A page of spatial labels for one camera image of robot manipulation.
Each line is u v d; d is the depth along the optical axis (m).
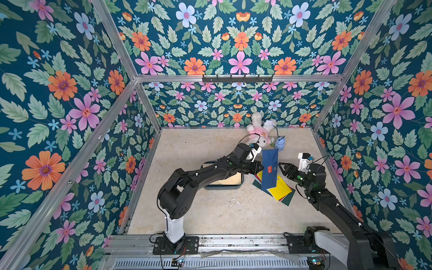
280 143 1.03
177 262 0.72
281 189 0.90
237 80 0.95
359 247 0.41
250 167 0.75
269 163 0.84
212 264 0.77
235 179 0.93
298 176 0.73
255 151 0.78
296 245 0.74
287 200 0.87
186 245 0.73
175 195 0.49
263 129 1.09
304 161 0.76
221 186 0.88
